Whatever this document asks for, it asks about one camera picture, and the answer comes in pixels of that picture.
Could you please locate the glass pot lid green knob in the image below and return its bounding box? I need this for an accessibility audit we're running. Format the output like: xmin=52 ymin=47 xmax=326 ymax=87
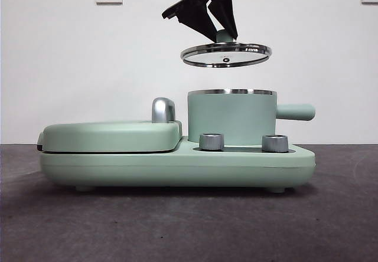
xmin=180 ymin=28 xmax=272 ymax=68

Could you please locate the chrome griddle lid handle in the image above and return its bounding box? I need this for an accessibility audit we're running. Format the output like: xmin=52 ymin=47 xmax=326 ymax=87
xmin=151 ymin=97 xmax=178 ymax=125

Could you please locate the silver control knob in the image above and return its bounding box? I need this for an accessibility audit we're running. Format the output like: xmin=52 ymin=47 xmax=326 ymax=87
xmin=262 ymin=134 xmax=289 ymax=153
xmin=199 ymin=132 xmax=225 ymax=152

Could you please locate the mint green griddle lid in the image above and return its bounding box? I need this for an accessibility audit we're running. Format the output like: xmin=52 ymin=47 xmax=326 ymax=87
xmin=37 ymin=120 xmax=184 ymax=153

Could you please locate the mint green breakfast maker base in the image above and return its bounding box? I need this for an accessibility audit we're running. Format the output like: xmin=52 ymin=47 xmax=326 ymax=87
xmin=40 ymin=135 xmax=317 ymax=192

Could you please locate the mint green pot with handle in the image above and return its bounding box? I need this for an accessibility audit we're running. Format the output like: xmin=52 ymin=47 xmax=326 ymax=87
xmin=187 ymin=88 xmax=317 ymax=145

